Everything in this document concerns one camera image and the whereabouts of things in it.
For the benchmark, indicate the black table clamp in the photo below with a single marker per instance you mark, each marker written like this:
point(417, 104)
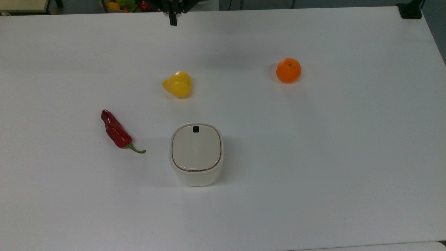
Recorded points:
point(410, 11)

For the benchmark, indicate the basket of mixed fruit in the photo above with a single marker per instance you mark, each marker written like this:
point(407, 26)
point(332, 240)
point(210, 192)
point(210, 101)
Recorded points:
point(108, 9)

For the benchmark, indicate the orange toy mandarin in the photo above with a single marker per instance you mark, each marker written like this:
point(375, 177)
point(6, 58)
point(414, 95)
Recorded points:
point(288, 70)

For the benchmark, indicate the green toy vegetable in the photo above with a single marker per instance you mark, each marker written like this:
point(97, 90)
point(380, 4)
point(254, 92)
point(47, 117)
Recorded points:
point(128, 3)

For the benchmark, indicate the red chili pepper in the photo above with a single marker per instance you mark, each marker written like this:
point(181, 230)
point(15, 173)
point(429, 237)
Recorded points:
point(115, 130)

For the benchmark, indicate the cream garbage bin with lid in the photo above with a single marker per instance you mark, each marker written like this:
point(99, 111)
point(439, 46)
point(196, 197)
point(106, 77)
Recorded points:
point(196, 153)

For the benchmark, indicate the yellow toy pear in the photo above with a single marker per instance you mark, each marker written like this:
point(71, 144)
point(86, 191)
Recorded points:
point(178, 85)

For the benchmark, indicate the beige wooden table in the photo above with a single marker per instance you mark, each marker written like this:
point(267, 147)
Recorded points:
point(21, 5)

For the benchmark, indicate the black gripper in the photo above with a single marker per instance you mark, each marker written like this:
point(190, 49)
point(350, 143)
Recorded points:
point(174, 5)

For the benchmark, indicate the yellow toy bell pepper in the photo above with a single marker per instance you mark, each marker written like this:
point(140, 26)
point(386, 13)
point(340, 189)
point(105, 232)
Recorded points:
point(113, 5)

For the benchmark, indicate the red toy vegetable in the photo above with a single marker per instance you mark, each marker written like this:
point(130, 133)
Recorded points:
point(144, 6)

